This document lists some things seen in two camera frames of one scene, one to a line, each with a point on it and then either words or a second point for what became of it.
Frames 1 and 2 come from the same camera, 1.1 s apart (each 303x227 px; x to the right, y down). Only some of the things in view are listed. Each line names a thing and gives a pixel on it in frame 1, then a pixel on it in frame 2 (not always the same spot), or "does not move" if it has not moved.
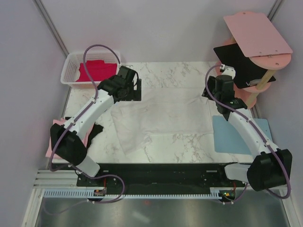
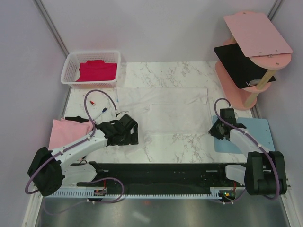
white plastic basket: (102, 65) does not move
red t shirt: (98, 70) does not move
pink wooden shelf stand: (260, 42) does not move
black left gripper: (135, 95) to (131, 139)
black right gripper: (211, 83) to (213, 132)
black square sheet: (247, 74) does not move
